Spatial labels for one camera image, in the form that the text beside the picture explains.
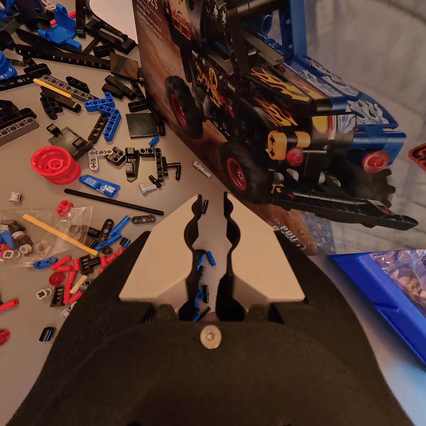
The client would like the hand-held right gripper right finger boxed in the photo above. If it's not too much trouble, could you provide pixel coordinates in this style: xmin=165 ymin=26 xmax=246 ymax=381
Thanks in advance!
xmin=215 ymin=192 xmax=306 ymax=321

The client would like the long dark toy axle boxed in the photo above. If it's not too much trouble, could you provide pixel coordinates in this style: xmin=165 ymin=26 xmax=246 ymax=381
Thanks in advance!
xmin=63 ymin=188 xmax=165 ymax=217

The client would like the blue angled toy beam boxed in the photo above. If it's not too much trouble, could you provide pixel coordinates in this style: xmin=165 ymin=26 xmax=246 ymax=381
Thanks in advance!
xmin=102 ymin=108 xmax=122 ymax=143
xmin=83 ymin=92 xmax=116 ymax=113

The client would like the blue toy wheel rim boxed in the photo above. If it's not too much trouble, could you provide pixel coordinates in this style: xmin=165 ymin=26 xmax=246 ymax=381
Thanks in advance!
xmin=0 ymin=50 xmax=18 ymax=81

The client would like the black square toy panel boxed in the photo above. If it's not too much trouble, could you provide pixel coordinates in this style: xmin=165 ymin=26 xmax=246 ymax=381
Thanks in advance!
xmin=125 ymin=112 xmax=160 ymax=139
xmin=46 ymin=123 xmax=94 ymax=161

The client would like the pile of black toy beams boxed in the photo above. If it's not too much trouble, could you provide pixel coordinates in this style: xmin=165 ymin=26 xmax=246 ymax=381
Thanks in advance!
xmin=0 ymin=0 xmax=182 ymax=183

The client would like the printed toy truck box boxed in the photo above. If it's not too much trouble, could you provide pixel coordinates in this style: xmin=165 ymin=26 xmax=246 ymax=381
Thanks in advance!
xmin=131 ymin=0 xmax=426 ymax=257

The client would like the blue toy fender piece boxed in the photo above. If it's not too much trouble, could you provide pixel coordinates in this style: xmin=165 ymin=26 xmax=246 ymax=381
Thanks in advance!
xmin=37 ymin=3 xmax=83 ymax=51

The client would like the white angled toy beam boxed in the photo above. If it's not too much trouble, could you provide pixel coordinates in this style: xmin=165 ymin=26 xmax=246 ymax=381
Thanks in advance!
xmin=88 ymin=148 xmax=114 ymax=170

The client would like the blue bin with plastic bags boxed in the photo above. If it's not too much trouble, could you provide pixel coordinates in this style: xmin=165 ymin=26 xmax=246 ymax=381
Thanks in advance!
xmin=332 ymin=249 xmax=426 ymax=364

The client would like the blue toy axle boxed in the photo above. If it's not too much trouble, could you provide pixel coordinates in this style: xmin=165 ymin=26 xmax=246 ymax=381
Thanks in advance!
xmin=109 ymin=215 xmax=132 ymax=237

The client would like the yellow toy axle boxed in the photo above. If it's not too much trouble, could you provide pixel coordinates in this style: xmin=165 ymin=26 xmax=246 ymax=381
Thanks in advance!
xmin=33 ymin=78 xmax=73 ymax=100
xmin=22 ymin=214 xmax=100 ymax=257

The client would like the small blue toy panel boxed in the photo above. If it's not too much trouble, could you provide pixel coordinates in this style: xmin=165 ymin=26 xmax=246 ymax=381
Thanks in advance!
xmin=79 ymin=174 xmax=121 ymax=198

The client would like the red toy wheel rim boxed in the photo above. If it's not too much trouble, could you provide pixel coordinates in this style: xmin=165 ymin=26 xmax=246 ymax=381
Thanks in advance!
xmin=30 ymin=146 xmax=82 ymax=186

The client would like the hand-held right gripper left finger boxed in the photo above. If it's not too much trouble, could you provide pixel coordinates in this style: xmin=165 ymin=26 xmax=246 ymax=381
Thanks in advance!
xmin=119 ymin=194 xmax=203 ymax=321

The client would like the pile of small toy pins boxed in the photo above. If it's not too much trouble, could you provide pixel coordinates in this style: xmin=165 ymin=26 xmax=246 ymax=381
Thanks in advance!
xmin=0 ymin=191 xmax=217 ymax=347

